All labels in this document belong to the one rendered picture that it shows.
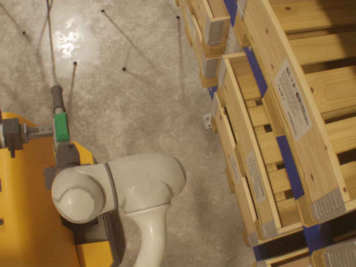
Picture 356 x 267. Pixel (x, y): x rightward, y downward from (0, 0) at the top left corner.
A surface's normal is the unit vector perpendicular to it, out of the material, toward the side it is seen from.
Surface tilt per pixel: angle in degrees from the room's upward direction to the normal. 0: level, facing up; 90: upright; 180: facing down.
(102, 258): 22
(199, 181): 0
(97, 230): 0
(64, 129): 16
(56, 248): 74
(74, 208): 35
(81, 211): 40
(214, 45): 90
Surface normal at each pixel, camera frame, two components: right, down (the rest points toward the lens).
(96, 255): 0.37, -0.42
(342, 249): -0.98, 0.20
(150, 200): 0.26, -0.10
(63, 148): 0.36, 0.09
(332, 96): 0.01, -0.37
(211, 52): 0.22, 0.91
